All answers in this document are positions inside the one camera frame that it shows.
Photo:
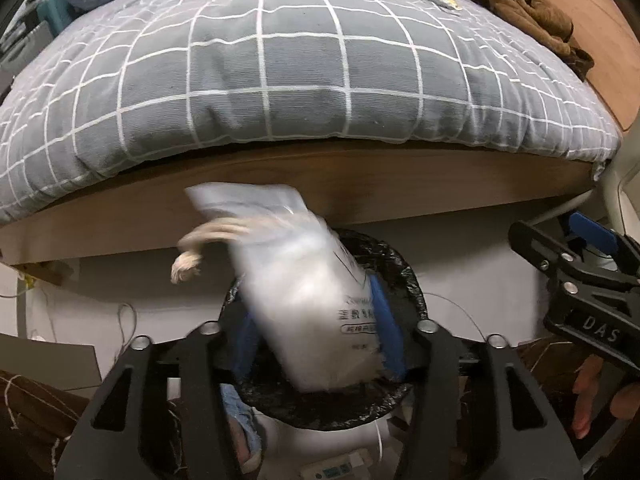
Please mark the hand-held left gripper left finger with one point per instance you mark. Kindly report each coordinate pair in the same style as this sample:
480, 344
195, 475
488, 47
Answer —
245, 350

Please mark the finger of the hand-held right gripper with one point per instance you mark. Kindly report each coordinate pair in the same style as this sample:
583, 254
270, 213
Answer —
542, 250
595, 232

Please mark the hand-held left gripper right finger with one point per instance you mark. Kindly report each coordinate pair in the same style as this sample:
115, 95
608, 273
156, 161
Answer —
390, 330

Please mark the black lined trash bin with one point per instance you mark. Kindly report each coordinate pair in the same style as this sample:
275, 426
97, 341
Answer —
400, 270

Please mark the person's right hand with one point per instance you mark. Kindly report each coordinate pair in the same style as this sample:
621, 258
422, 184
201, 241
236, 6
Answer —
587, 395

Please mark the white bar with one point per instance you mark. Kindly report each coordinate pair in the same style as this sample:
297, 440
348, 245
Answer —
560, 210

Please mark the white cabinet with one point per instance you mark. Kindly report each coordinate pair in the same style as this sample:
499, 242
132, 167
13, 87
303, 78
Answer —
625, 185

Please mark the blue slipper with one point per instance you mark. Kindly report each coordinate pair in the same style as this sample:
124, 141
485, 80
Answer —
240, 410

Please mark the white power strip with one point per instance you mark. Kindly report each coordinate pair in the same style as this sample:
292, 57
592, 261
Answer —
335, 470

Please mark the grey cardboard sheet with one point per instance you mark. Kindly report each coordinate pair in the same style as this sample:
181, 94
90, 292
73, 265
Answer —
45, 360

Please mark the person's left leg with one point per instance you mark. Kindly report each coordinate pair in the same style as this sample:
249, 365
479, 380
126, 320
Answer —
30, 420

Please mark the brown fleece coat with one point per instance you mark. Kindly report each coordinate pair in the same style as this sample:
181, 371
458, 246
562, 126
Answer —
525, 10

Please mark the grey checked blanket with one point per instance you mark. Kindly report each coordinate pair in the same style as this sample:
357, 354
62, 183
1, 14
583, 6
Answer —
300, 85

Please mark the small grey yellow wrapper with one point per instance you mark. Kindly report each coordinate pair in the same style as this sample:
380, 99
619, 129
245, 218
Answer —
442, 0

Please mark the teal suitcase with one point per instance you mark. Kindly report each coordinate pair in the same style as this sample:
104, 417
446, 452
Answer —
55, 15

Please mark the wooden bed frame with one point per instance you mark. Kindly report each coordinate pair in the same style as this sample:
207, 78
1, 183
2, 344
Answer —
400, 185

